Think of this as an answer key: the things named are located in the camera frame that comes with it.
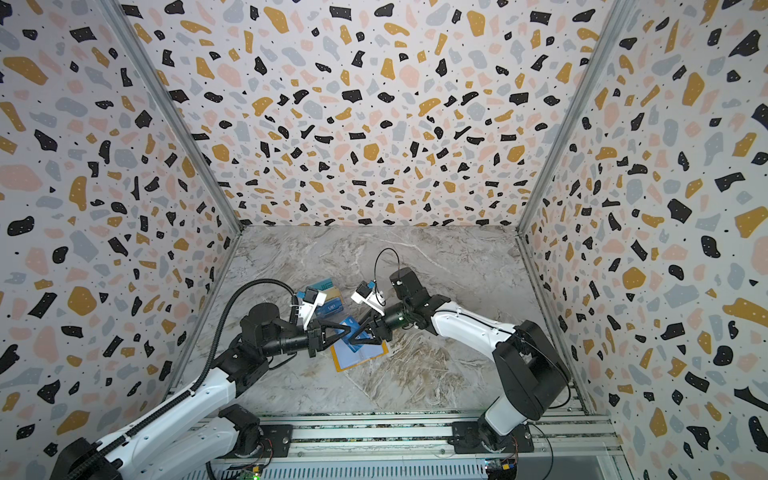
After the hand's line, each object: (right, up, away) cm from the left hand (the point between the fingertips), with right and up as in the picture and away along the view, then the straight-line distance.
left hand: (351, 328), depth 69 cm
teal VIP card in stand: (-14, +7, +28) cm, 32 cm away
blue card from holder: (0, +1, +2) cm, 2 cm away
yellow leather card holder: (-5, -13, +18) cm, 23 cm away
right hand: (0, -2, +4) cm, 5 cm away
